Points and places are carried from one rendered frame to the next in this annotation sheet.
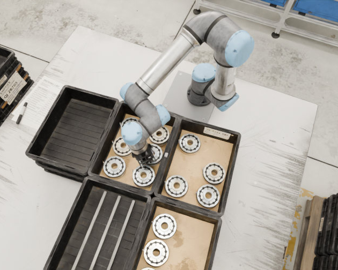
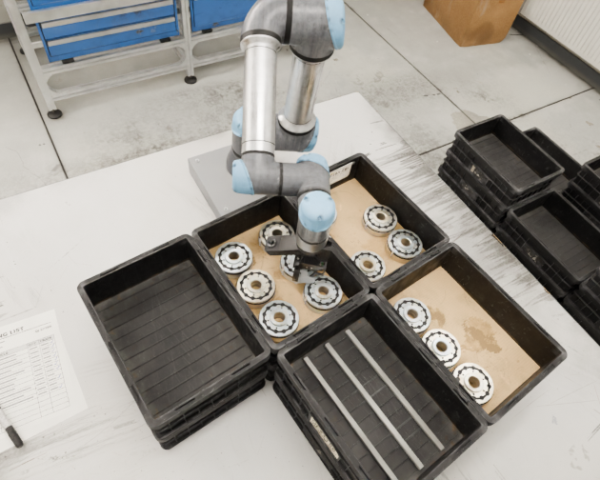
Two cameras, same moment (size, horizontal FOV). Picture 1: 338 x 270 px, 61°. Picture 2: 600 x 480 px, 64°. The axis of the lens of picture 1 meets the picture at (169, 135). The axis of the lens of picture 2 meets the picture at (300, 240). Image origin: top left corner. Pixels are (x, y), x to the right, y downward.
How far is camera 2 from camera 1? 0.74 m
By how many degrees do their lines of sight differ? 31
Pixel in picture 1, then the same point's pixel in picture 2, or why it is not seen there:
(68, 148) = (185, 367)
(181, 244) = (443, 315)
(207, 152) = (345, 208)
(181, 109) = (248, 197)
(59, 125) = (127, 355)
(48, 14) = not seen: outside the picture
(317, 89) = not seen: hidden behind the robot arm
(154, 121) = (323, 175)
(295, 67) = not seen: hidden behind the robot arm
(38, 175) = (165, 468)
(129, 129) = (315, 205)
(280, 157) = (390, 163)
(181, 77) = (203, 164)
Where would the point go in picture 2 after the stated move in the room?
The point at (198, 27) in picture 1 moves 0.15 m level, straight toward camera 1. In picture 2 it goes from (271, 21) to (319, 52)
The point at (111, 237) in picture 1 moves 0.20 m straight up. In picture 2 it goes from (378, 394) to (402, 364)
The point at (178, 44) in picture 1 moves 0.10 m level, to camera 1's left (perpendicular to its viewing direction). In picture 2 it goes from (263, 60) to (231, 80)
